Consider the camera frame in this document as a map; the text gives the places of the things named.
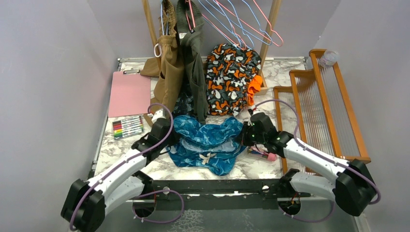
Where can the tan brown shorts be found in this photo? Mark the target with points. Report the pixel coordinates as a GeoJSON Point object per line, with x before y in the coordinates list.
{"type": "Point", "coordinates": [171, 70]}

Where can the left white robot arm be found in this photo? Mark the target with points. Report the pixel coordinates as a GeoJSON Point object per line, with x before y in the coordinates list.
{"type": "Point", "coordinates": [88, 202]}

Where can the wooden drying rack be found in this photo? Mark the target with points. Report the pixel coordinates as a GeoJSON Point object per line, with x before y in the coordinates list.
{"type": "Point", "coordinates": [327, 119]}

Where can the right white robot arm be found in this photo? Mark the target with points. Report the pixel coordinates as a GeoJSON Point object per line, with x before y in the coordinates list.
{"type": "Point", "coordinates": [347, 183]}

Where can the dark green shorts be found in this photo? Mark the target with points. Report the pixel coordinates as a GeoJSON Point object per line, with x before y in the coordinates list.
{"type": "Point", "coordinates": [190, 22]}

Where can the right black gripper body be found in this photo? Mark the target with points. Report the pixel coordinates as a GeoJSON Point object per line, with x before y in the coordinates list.
{"type": "Point", "coordinates": [249, 137]}

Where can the dark patterned shorts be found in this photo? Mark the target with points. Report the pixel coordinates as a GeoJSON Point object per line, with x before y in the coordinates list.
{"type": "Point", "coordinates": [184, 104]}

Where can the orange camo shorts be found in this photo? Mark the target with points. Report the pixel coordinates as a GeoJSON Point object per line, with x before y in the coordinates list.
{"type": "Point", "coordinates": [232, 79]}

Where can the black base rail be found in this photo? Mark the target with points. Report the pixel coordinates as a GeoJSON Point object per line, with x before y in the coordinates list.
{"type": "Point", "coordinates": [216, 194]}

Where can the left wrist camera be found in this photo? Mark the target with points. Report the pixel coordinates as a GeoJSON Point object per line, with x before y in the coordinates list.
{"type": "Point", "coordinates": [159, 114]}

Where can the wooden hanger stand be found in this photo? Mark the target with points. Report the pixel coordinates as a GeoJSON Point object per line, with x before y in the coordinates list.
{"type": "Point", "coordinates": [157, 50]}

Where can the pink clipboard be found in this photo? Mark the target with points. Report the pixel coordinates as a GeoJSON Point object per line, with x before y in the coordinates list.
{"type": "Point", "coordinates": [130, 94]}

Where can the marker set pack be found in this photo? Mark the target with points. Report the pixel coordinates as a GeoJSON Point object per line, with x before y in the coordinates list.
{"type": "Point", "coordinates": [127, 127]}

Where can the pink capped pencil tube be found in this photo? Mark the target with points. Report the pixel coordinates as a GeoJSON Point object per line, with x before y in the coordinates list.
{"type": "Point", "coordinates": [268, 156]}

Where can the blue patterned shorts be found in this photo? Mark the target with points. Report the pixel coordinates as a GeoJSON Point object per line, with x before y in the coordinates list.
{"type": "Point", "coordinates": [210, 146]}

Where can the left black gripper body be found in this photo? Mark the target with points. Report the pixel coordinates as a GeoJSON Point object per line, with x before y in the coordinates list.
{"type": "Point", "coordinates": [173, 141]}

